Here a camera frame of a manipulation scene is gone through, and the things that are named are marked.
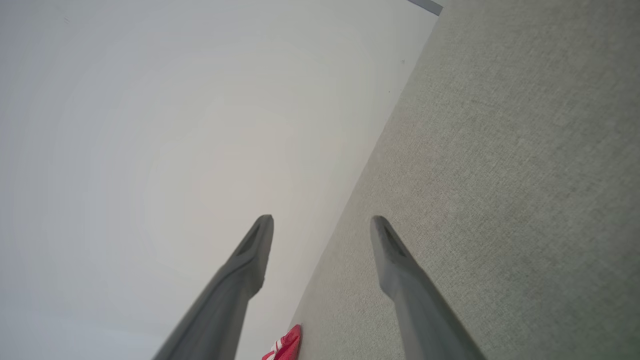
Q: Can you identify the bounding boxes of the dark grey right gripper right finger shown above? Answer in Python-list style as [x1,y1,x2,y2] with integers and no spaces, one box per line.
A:
[370,215,487,360]

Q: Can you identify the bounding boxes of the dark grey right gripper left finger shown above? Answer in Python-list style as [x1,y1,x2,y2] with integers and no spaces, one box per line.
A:
[152,214,275,360]

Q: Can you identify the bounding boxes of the red and white striped shirt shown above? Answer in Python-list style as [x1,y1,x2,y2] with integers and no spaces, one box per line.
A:
[261,324,302,360]

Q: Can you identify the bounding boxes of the dark grey pole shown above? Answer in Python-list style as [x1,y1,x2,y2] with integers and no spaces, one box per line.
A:
[407,0,444,16]

